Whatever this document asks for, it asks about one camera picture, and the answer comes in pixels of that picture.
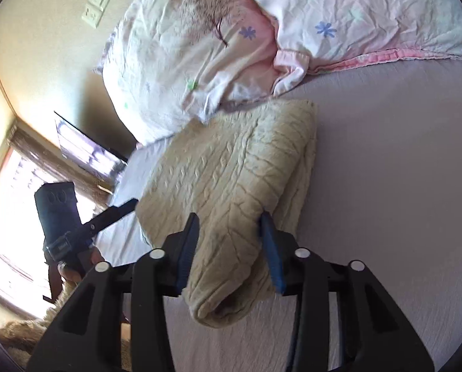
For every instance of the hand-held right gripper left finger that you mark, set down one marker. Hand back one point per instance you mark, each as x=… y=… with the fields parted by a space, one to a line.
x=188 y=254

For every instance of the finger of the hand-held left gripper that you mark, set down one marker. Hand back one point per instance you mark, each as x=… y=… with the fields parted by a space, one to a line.
x=114 y=213

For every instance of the pink floral quilt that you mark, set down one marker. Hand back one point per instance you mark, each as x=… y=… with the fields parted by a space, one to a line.
x=370 y=19

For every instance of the cream knitted sweater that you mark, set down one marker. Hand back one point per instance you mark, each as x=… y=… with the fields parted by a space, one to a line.
x=223 y=186

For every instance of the lilac bed sheet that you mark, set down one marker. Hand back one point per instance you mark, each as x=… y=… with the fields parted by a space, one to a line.
x=378 y=170

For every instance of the white floral pillow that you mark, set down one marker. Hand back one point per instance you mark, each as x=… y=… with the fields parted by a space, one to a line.
x=169 y=46

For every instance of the brown curtain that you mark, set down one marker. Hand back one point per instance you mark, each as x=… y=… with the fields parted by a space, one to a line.
x=37 y=151

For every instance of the bright window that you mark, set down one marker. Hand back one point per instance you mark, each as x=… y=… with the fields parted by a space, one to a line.
x=14 y=221

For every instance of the white wall socket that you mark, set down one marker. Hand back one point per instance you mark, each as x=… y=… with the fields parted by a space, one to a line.
x=92 y=15

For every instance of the beige fur rug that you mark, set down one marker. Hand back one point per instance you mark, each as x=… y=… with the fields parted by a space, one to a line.
x=18 y=331

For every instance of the dark framed screen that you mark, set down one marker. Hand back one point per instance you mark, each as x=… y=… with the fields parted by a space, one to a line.
x=85 y=147

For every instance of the person's left hand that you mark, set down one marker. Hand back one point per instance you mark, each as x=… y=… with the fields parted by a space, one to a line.
x=96 y=259

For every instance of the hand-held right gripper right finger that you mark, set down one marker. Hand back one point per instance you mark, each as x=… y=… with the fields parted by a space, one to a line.
x=273 y=255

